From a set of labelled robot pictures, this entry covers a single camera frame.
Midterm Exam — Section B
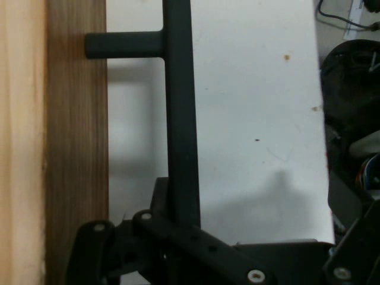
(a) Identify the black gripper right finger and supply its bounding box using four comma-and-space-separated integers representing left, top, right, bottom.
322, 199, 380, 285

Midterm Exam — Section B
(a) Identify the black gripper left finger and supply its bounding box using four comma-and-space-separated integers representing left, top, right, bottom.
67, 177, 268, 285

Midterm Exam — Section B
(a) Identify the wooden drawer with black handle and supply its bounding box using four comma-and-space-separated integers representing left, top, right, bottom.
0, 0, 202, 285

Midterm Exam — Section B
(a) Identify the black bulky equipment under table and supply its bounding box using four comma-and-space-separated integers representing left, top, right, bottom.
319, 39, 380, 232

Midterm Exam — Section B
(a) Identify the white paper sheet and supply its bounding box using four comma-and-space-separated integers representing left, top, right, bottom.
343, 0, 368, 41

